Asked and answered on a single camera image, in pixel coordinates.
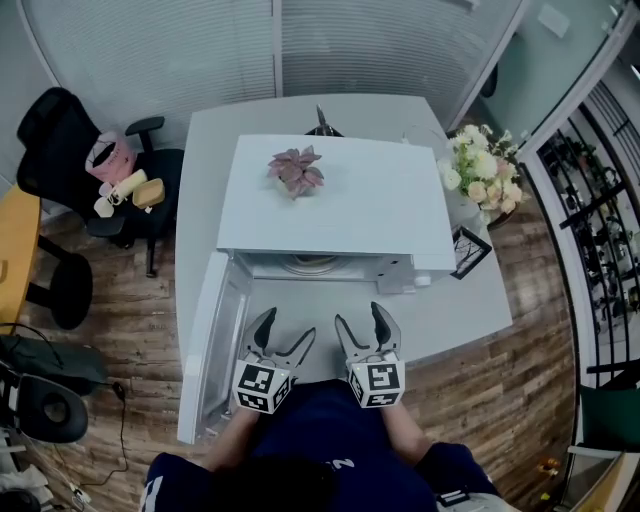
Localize person's right forearm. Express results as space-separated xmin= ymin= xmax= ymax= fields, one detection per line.
xmin=378 ymin=398 xmax=437 ymax=470

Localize round wooden table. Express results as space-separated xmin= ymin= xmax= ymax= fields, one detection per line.
xmin=0 ymin=183 xmax=44 ymax=322

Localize white rectangular table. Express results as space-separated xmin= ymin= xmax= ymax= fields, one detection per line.
xmin=174 ymin=94 xmax=516 ymax=382

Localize black stool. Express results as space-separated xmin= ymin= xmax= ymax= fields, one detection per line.
xmin=24 ymin=234 xmax=95 ymax=332

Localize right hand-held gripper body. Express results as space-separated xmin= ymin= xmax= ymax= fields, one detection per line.
xmin=345 ymin=350 xmax=407 ymax=409

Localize black bag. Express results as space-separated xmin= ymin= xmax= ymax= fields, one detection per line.
xmin=0 ymin=331 xmax=109 ymax=397

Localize white microwave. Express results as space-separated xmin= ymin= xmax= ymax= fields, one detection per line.
xmin=176 ymin=133 xmax=458 ymax=447

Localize cream rolled packet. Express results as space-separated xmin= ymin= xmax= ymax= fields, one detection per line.
xmin=106 ymin=168 xmax=149 ymax=202

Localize person's navy shirt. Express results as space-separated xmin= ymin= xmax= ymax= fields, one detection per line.
xmin=141 ymin=378 xmax=502 ymax=512

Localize black cable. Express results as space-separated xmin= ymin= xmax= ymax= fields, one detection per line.
xmin=81 ymin=381 xmax=132 ymax=487

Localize white and pink flower bouquet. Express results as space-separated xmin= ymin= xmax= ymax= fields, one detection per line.
xmin=436 ymin=123 xmax=532 ymax=227

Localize green chair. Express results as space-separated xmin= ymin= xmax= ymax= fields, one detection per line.
xmin=566 ymin=383 xmax=640 ymax=457

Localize small white paper sheet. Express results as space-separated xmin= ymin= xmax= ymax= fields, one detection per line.
xmin=536 ymin=1 xmax=572 ymax=39

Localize small potted plant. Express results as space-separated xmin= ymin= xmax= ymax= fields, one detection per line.
xmin=265 ymin=144 xmax=327 ymax=202

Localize pink paper bag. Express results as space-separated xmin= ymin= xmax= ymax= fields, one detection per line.
xmin=83 ymin=130 xmax=139 ymax=183

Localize black door handle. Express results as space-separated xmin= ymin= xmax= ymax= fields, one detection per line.
xmin=479 ymin=64 xmax=500 ymax=99

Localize white paper cup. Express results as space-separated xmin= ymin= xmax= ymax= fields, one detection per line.
xmin=93 ymin=181 xmax=117 ymax=219

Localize person's left forearm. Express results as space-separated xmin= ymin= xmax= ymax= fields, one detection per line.
xmin=203 ymin=405 xmax=272 ymax=472

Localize black round seat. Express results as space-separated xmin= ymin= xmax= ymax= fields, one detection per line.
xmin=13 ymin=374 xmax=91 ymax=446

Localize black metal railing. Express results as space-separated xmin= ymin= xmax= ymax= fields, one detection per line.
xmin=536 ymin=78 xmax=640 ymax=392

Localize beige plastic bowl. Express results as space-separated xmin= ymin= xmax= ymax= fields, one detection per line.
xmin=292 ymin=253 xmax=345 ymax=268

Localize black picture frame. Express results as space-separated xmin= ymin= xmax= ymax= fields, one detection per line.
xmin=449 ymin=224 xmax=494 ymax=282

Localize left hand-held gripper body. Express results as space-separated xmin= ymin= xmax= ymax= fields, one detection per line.
xmin=231 ymin=348 xmax=297 ymax=416

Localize white floor cables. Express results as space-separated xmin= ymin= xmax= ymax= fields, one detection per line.
xmin=48 ymin=448 xmax=95 ymax=512

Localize black office chair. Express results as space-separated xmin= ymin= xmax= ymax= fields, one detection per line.
xmin=15 ymin=86 xmax=186 ymax=279

